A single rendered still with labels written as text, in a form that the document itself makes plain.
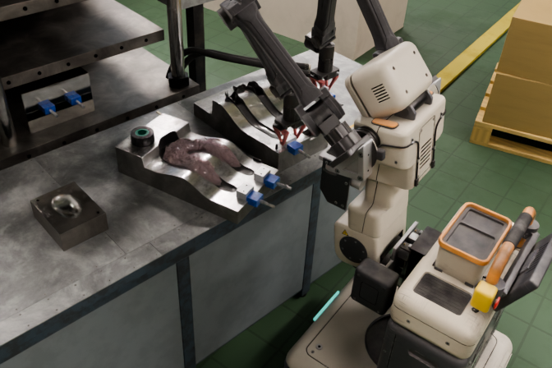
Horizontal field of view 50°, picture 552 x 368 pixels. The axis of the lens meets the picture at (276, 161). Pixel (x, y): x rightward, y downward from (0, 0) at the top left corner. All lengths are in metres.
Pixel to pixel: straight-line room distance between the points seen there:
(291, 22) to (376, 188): 3.24
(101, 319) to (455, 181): 2.30
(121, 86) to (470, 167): 2.11
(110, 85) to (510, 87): 2.28
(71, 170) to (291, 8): 3.06
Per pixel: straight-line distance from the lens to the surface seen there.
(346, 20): 4.63
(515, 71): 3.72
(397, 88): 1.60
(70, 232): 1.86
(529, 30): 3.62
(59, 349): 1.92
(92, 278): 1.79
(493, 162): 3.83
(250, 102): 2.28
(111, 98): 2.60
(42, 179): 2.18
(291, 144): 2.07
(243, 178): 1.99
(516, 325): 2.91
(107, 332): 1.99
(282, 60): 1.58
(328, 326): 2.31
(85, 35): 2.56
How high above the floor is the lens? 2.10
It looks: 37 degrees down
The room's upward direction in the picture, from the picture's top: 3 degrees clockwise
